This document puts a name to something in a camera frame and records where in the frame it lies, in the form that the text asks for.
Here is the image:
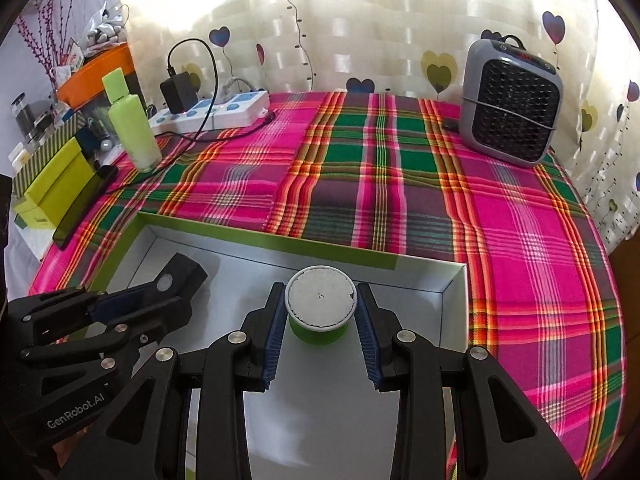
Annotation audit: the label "white green suction cup holder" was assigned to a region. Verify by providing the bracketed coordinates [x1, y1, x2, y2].
[284, 266, 358, 346]

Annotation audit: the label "black flashlight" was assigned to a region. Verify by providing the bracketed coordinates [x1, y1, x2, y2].
[94, 252, 207, 323]

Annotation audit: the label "green and white tray box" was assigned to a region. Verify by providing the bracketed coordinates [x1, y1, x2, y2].
[64, 210, 469, 480]

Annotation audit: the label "yellow-green shoe box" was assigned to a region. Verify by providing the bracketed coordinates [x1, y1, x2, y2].
[14, 136, 94, 230]

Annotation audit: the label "striped gift box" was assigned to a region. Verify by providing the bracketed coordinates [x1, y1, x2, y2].
[12, 112, 87, 198]

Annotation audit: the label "black smartphone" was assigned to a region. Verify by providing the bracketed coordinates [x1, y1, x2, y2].
[52, 165, 118, 249]

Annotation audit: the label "glass jar black lid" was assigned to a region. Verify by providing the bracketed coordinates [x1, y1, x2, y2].
[11, 92, 35, 143]

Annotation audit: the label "green lotion bottle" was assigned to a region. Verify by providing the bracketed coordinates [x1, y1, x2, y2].
[102, 67, 163, 172]

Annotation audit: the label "plaid bedspread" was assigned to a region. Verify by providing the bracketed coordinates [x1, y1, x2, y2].
[30, 92, 626, 479]

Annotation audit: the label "black power adapter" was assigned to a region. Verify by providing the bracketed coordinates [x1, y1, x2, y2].
[160, 72, 198, 114]

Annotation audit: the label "orange storage box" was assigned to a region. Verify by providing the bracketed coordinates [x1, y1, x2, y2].
[56, 44, 134, 110]

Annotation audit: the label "white blue power strip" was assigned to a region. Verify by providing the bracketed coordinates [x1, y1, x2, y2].
[149, 90, 270, 136]

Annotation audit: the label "pink flower branches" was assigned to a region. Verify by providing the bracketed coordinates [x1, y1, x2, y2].
[15, 0, 75, 91]

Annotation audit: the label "grey mini fan heater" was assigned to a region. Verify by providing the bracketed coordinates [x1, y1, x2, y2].
[458, 35, 563, 167]

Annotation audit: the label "heart pattern curtain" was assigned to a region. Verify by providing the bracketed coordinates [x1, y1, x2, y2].
[120, 0, 639, 250]

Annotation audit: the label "black charging cable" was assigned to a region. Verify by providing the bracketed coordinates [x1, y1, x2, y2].
[102, 37, 278, 196]

